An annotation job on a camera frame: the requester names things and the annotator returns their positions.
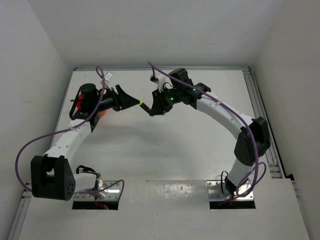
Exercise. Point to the metal base plate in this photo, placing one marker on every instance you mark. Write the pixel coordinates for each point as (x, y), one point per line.
(217, 193)
(111, 192)

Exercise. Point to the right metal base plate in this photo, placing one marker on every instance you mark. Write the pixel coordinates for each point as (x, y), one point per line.
(217, 193)

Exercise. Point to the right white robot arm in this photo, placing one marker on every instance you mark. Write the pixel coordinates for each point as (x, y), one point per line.
(252, 134)

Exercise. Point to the aluminium table rail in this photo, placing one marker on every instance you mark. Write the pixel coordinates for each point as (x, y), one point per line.
(272, 155)
(20, 215)

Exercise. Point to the right aluminium table rail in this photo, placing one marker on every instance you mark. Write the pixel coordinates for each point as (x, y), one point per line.
(272, 155)

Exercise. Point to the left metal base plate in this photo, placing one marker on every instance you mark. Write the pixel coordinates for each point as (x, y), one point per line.
(111, 192)

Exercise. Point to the left aluminium table rail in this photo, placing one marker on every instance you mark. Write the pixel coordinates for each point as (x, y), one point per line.
(20, 215)

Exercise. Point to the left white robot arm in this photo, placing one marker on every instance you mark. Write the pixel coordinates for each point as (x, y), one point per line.
(51, 173)

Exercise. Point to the pink glue stick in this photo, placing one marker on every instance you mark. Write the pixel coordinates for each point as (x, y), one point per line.
(79, 101)

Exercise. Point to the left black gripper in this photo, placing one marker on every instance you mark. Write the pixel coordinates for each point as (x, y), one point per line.
(122, 100)

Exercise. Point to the orange round organizer container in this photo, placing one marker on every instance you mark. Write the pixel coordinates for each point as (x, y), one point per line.
(102, 113)

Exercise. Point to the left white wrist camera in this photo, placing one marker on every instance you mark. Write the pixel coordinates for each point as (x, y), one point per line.
(107, 79)

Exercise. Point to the black yellow highlighter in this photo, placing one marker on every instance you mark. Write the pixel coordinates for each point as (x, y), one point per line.
(144, 106)

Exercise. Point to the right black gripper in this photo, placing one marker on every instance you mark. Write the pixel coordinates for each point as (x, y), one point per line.
(159, 106)

